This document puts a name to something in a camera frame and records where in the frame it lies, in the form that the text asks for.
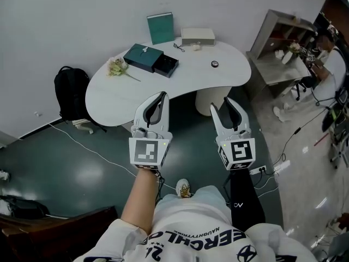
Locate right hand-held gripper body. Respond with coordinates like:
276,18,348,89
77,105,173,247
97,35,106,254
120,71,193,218
215,127,257,172

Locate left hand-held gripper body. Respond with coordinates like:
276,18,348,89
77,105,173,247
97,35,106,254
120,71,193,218
128,118,174,172

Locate dark green drawer box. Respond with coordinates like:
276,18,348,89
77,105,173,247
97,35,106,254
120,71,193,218
123,43,180,79

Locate person's right forearm black sleeve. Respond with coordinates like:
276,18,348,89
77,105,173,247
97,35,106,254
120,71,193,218
230,168,267,233

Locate person's left forearm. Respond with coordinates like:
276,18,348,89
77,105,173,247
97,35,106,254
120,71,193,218
119,169,162,236

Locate white power strip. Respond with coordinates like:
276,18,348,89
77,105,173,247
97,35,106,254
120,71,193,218
249,164,281,176

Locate pair of white slippers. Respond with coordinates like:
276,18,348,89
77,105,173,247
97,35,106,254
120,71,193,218
273,102,293,123

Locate pale artificial flower bunch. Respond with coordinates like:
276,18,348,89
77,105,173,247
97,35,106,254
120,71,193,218
106,57,142,82

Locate person's white sneaker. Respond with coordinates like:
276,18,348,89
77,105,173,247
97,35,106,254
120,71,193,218
175,178,191,199

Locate grey wooden shelf desk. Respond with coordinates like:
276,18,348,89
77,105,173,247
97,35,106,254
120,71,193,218
246,9,318,100

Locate person's light trousers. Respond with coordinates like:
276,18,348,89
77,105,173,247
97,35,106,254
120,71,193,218
154,186,228,223

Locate black backpack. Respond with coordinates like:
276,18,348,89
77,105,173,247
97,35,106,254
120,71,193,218
53,65,107,134

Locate white vase with flowers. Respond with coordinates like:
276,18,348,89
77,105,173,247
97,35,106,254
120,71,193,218
281,41,301,65

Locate beige rectangular case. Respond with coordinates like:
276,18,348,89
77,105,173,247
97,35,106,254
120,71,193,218
180,27,216,47

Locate teal upright book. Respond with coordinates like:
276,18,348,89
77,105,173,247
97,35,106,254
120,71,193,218
146,11,176,46

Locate person's white printed shirt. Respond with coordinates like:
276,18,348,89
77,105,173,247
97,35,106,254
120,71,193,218
72,200,321,262

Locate office chair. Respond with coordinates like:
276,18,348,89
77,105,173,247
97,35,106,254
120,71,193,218
321,102,349,170

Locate dark brown wooden furniture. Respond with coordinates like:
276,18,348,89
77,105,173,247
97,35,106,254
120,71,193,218
0,205,118,262

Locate black bag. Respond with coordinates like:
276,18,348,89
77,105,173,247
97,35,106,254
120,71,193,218
0,194,51,221

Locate white table pedestal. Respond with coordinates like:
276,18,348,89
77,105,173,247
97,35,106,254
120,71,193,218
195,87,230,117

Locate white floor cable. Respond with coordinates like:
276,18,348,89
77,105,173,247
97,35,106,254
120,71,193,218
47,123,180,190

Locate black floor cable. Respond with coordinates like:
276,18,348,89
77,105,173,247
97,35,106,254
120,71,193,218
271,102,339,166

